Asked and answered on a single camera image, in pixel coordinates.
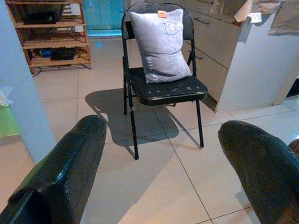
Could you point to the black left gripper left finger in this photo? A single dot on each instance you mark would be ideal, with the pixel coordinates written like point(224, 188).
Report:
point(63, 168)

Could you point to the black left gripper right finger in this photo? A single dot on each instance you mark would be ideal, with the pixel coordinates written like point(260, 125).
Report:
point(264, 168)

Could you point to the green topped table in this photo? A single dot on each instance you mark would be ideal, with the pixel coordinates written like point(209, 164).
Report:
point(8, 122)

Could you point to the beige kitchen cabinet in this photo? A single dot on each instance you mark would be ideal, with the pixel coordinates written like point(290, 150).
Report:
point(252, 70)

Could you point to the black electronic box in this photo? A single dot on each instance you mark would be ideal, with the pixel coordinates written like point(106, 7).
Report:
point(63, 53)
point(39, 18)

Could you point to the small blue box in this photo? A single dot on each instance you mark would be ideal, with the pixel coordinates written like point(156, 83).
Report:
point(46, 52)

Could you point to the wooden slatted shelf rack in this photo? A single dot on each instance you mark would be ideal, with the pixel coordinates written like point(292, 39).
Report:
point(56, 43)

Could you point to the black metal folding chair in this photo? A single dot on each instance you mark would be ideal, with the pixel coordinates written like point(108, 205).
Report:
point(163, 92)

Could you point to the grey printed pillow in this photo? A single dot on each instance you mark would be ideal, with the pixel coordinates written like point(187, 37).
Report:
point(158, 46)

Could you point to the blue glass door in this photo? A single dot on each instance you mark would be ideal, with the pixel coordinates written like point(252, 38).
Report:
point(102, 16)

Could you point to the brown cardboard sheet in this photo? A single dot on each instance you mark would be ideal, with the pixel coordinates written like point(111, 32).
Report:
point(230, 10)

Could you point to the orange pillow tag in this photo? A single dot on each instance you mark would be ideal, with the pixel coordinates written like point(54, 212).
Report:
point(162, 14)

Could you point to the white wall socket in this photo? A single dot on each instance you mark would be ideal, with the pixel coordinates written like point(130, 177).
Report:
point(255, 18)

